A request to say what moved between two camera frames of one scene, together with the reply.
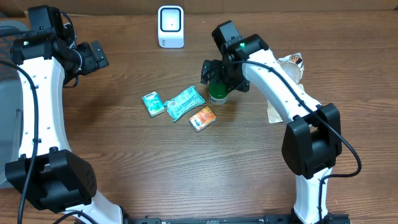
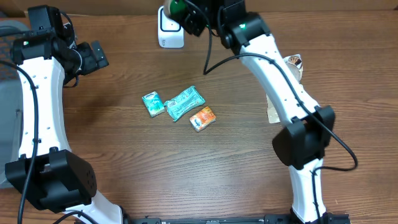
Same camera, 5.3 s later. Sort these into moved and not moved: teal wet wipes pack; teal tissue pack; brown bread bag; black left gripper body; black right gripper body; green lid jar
Moved: green lid jar; black right gripper body
Not moved: teal tissue pack; black left gripper body; brown bread bag; teal wet wipes pack
